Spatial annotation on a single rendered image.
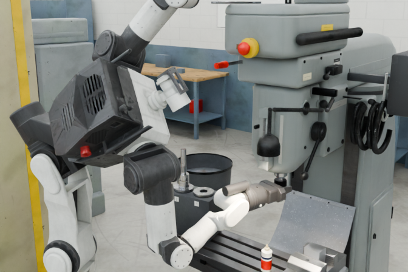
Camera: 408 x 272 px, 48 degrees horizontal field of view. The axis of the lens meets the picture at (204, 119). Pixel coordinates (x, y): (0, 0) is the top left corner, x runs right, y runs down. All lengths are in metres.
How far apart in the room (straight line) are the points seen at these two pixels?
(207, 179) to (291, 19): 2.35
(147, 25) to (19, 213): 1.86
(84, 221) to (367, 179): 1.15
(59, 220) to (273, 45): 0.94
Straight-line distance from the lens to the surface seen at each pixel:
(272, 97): 1.55
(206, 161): 3.99
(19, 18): 2.86
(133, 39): 1.51
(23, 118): 1.65
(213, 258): 1.91
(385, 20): 5.89
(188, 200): 1.99
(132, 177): 1.31
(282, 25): 1.37
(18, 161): 2.97
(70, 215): 1.66
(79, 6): 8.79
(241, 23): 1.44
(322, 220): 2.09
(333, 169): 2.04
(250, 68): 1.54
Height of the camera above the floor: 1.89
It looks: 14 degrees down
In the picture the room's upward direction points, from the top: straight up
